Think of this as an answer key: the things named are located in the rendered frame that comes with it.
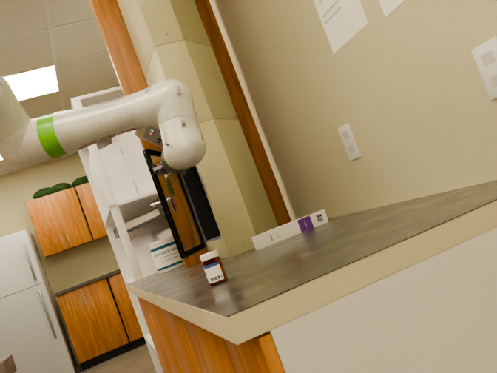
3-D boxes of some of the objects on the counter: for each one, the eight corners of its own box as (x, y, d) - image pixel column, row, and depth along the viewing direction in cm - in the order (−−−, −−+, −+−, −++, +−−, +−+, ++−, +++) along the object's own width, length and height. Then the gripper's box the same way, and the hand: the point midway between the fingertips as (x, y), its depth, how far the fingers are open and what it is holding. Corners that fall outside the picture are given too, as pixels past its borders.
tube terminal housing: (266, 237, 215) (202, 64, 219) (295, 232, 184) (220, 30, 188) (210, 260, 207) (145, 79, 210) (231, 257, 176) (154, 46, 180)
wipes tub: (182, 264, 252) (171, 234, 253) (187, 263, 240) (176, 233, 241) (157, 274, 248) (146, 244, 249) (160, 274, 236) (149, 243, 237)
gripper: (193, 139, 152) (180, 156, 175) (150, 152, 148) (143, 168, 171) (202, 163, 152) (188, 177, 175) (159, 177, 148) (151, 189, 171)
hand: (167, 171), depth 169 cm, fingers closed
